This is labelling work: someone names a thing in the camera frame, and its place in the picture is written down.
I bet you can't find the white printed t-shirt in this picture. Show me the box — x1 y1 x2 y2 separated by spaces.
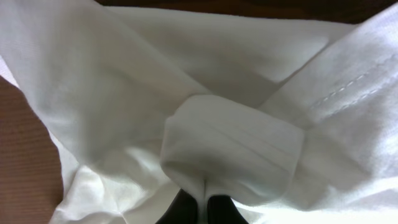
1 1 397 223

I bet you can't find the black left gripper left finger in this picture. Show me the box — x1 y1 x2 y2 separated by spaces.
155 189 198 224

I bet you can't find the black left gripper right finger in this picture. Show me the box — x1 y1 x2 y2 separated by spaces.
207 195 248 224

